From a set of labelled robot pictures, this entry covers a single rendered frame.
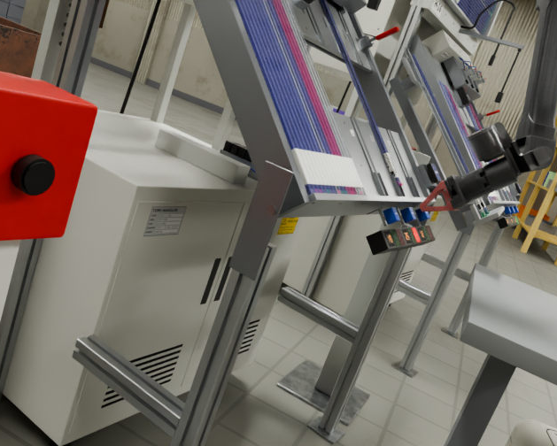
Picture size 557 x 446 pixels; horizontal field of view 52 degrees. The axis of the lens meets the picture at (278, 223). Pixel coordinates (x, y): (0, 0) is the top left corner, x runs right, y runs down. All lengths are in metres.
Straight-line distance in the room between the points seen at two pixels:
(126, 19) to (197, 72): 1.86
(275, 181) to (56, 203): 0.31
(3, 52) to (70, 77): 2.78
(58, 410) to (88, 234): 0.36
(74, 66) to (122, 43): 10.86
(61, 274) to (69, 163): 0.56
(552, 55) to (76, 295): 1.06
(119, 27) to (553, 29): 11.07
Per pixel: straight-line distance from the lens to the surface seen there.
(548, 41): 1.34
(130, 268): 1.12
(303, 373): 1.97
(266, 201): 0.82
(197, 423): 0.97
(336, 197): 0.92
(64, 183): 0.67
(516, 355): 1.07
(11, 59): 3.95
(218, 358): 0.91
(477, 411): 1.40
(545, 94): 1.30
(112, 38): 12.14
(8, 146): 0.62
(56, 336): 1.23
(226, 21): 0.96
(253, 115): 0.90
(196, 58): 11.11
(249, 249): 0.84
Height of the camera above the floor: 0.87
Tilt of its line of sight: 13 degrees down
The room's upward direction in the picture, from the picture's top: 20 degrees clockwise
